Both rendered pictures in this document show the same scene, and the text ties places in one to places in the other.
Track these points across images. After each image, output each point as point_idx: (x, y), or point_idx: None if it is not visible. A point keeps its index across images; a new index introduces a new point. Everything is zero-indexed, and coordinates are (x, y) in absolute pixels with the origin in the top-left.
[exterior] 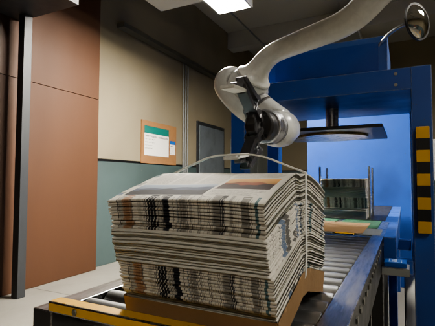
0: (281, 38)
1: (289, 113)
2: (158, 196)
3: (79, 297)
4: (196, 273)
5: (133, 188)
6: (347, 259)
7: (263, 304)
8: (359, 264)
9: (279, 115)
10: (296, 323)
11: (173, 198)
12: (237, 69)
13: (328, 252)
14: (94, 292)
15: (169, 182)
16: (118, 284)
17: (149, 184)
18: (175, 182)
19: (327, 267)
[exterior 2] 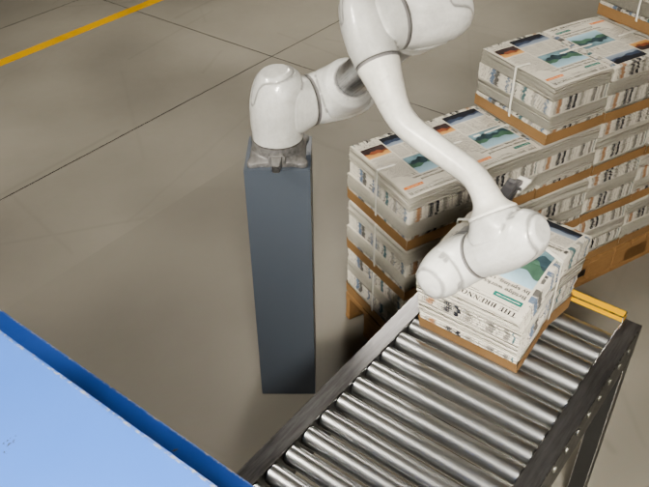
0: (467, 154)
1: (441, 243)
2: (556, 222)
3: (618, 337)
4: None
5: (581, 239)
6: (333, 415)
7: None
8: (334, 390)
9: (462, 228)
10: None
11: (545, 216)
12: (518, 206)
13: (329, 466)
14: (611, 346)
15: (556, 236)
16: (600, 361)
17: (571, 239)
18: (551, 233)
19: (378, 387)
